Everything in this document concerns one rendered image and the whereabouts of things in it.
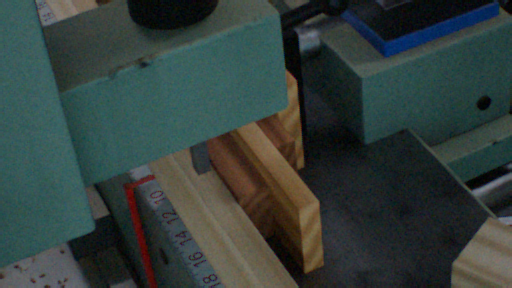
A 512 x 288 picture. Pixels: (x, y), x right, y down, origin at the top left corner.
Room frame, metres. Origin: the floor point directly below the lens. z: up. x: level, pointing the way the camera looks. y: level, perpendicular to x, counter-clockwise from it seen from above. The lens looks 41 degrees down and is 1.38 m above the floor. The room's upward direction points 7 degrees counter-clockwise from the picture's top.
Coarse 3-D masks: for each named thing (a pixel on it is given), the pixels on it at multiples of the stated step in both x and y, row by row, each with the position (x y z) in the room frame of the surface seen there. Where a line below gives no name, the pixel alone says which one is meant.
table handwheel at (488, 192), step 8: (504, 8) 0.72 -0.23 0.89; (496, 168) 0.58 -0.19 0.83; (504, 168) 0.58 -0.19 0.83; (480, 176) 0.58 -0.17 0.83; (488, 176) 0.57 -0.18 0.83; (496, 176) 0.57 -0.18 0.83; (504, 176) 0.57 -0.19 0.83; (472, 184) 0.57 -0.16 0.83; (480, 184) 0.57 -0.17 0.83; (488, 184) 0.57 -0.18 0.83; (496, 184) 0.57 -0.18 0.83; (504, 184) 0.57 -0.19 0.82; (480, 192) 0.56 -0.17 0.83; (488, 192) 0.56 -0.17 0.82; (496, 192) 0.56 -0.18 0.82; (504, 192) 0.56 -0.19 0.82; (488, 200) 0.56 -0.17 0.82; (496, 200) 0.56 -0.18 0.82; (504, 200) 0.56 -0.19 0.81; (488, 208) 0.55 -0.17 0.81; (496, 208) 0.55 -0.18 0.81; (504, 208) 0.56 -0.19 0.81
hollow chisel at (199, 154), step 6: (198, 144) 0.48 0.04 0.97; (204, 144) 0.49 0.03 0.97; (192, 150) 0.49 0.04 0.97; (198, 150) 0.48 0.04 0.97; (204, 150) 0.49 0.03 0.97; (192, 156) 0.49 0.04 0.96; (198, 156) 0.48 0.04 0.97; (204, 156) 0.49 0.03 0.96; (192, 162) 0.49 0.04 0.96; (198, 162) 0.48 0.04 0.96; (204, 162) 0.49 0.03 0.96; (198, 168) 0.48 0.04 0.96; (204, 168) 0.49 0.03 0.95; (210, 168) 0.49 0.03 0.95; (198, 174) 0.48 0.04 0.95
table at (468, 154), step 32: (320, 128) 0.57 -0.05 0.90; (480, 128) 0.58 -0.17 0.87; (320, 160) 0.54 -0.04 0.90; (352, 160) 0.53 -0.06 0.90; (384, 160) 0.53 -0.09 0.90; (416, 160) 0.53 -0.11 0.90; (448, 160) 0.55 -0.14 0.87; (480, 160) 0.56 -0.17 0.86; (320, 192) 0.51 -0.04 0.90; (352, 192) 0.50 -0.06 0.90; (384, 192) 0.50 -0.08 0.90; (416, 192) 0.49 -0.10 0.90; (448, 192) 0.49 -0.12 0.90; (128, 224) 0.52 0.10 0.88; (352, 224) 0.47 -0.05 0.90; (384, 224) 0.47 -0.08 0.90; (416, 224) 0.46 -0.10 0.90; (448, 224) 0.46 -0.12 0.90; (480, 224) 0.46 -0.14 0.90; (288, 256) 0.45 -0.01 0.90; (352, 256) 0.44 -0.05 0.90; (384, 256) 0.44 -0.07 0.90; (416, 256) 0.44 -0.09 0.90; (448, 256) 0.43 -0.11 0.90
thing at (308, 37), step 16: (288, 32) 0.56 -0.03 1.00; (304, 32) 0.61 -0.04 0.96; (320, 32) 0.61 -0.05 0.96; (288, 48) 0.56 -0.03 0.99; (304, 48) 0.60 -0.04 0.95; (320, 48) 0.60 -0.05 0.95; (288, 64) 0.56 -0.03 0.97; (304, 96) 0.56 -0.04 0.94; (304, 112) 0.56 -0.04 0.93; (304, 128) 0.56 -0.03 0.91
